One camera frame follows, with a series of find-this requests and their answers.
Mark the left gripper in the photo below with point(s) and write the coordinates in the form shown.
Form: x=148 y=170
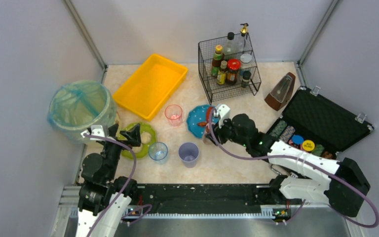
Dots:
x=116 y=138

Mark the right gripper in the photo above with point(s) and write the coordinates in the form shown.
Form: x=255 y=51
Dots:
x=218 y=131

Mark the blue transparent cup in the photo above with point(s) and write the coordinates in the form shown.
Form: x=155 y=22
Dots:
x=158 y=152

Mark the blue dotted plate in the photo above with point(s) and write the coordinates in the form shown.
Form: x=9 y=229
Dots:
x=195 y=116

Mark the purple plastic cup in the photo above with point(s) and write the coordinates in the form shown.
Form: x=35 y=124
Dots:
x=189 y=153

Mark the pink transparent cup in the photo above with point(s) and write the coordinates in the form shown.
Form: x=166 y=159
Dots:
x=174 y=114

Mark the small black lid jar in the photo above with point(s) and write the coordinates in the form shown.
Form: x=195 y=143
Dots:
x=245 y=79

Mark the red lid sauce jar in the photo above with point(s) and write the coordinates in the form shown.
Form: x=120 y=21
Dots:
x=233 y=67

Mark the yellow cap sauce bottle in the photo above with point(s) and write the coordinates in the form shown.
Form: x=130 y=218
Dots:
x=217 y=59

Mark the silver lid white can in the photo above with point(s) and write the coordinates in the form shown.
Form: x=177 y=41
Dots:
x=246 y=62

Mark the black cap dark bottle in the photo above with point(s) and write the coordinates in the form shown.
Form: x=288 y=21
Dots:
x=229 y=49

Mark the gold pump clear bottle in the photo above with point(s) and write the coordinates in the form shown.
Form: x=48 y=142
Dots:
x=243 y=36

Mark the pink lid spice jar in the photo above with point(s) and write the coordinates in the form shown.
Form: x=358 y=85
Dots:
x=207 y=139

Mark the small yellow oil bottle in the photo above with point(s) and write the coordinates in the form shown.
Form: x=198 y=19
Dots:
x=222 y=73

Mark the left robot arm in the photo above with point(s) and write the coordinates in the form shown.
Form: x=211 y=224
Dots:
x=103 y=199

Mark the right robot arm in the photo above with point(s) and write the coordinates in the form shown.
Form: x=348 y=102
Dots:
x=300 y=166

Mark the white steamed bun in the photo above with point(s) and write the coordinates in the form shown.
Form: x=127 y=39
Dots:
x=146 y=137
x=137 y=149

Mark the green dotted plate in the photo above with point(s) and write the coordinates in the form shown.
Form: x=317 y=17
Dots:
x=144 y=128

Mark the red sausage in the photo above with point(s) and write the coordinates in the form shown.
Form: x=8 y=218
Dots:
x=209 y=110

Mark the yellow plastic tray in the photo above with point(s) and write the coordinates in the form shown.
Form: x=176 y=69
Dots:
x=150 y=86

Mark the trash bin with green bag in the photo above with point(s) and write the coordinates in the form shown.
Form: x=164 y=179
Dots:
x=78 y=105

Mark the brown metronome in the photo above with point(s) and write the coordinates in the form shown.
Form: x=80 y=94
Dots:
x=282 y=92

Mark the black poker chip case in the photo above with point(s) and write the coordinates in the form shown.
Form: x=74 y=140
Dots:
x=313 y=117

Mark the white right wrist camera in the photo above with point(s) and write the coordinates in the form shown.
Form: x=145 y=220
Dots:
x=221 y=112

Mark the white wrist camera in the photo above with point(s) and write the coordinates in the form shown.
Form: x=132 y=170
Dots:
x=95 y=132
x=221 y=112

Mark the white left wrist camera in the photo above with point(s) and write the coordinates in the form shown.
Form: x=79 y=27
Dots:
x=95 y=132

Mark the black wire rack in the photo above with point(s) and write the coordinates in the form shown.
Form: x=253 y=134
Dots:
x=213 y=90

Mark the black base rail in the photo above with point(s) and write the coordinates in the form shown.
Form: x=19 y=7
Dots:
x=273 y=201

